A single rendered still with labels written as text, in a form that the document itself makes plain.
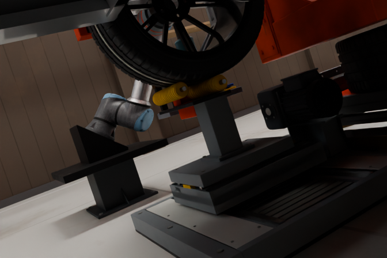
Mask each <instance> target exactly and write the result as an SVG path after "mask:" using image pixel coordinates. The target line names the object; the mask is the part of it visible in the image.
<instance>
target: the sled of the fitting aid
mask: <svg viewBox="0 0 387 258"><path fill-rule="evenodd" d="M293 142H294V146H295V147H293V148H291V149H289V150H286V151H284V152H282V153H280V154H278V155H275V156H273V157H271V158H269V159H267V160H265V161H262V162H260V163H258V164H256V165H254V166H251V167H249V168H247V169H244V170H242V171H240V172H238V173H236V174H234V175H231V176H229V177H227V178H225V179H223V180H220V181H218V182H216V183H214V184H211V185H209V186H207V187H205V188H202V187H196V186H192V185H186V184H179V183H173V184H170V188H171V191H172V194H173V197H174V200H175V202H176V203H179V204H183V205H185V206H189V207H193V208H196V209H199V210H202V211H206V212H208V213H212V214H216V215H217V214H219V213H221V212H223V211H225V210H227V209H229V208H231V207H233V206H235V205H237V204H239V203H241V202H243V201H245V200H247V199H249V198H251V197H253V196H255V195H258V194H260V193H262V192H264V191H266V190H268V189H270V188H272V187H274V186H276V185H278V184H280V183H282V182H284V181H286V180H288V179H290V178H292V177H294V176H296V175H298V174H300V173H302V172H304V171H306V170H308V169H310V168H312V167H314V166H316V165H318V164H320V163H322V162H324V161H326V160H327V157H326V155H325V151H324V148H323V144H322V142H321V141H310V142H307V141H306V139H303V140H301V141H298V142H295V140H293Z"/></svg>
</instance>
